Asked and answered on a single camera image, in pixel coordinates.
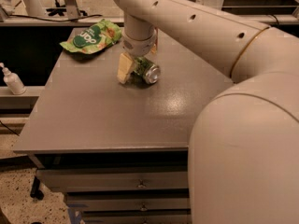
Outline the black cable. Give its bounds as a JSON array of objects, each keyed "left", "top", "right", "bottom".
[{"left": 8, "top": 13, "right": 104, "bottom": 23}]

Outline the white pump bottle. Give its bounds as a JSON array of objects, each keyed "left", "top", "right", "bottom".
[{"left": 0, "top": 63, "right": 26, "bottom": 95}]

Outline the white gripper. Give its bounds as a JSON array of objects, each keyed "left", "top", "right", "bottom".
[{"left": 117, "top": 31, "right": 157, "bottom": 84}]

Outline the red cola can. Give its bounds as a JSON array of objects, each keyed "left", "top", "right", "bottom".
[{"left": 150, "top": 27, "right": 159, "bottom": 54}]

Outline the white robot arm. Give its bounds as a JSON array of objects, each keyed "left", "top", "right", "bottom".
[{"left": 114, "top": 0, "right": 299, "bottom": 224}]

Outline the green snack bag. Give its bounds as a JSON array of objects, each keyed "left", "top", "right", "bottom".
[{"left": 60, "top": 19, "right": 121, "bottom": 54}]

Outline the green soda can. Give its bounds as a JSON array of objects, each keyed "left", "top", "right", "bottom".
[{"left": 134, "top": 57, "right": 161, "bottom": 85}]

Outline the grey drawer cabinet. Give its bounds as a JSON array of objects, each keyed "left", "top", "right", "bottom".
[{"left": 14, "top": 34, "right": 232, "bottom": 224}]

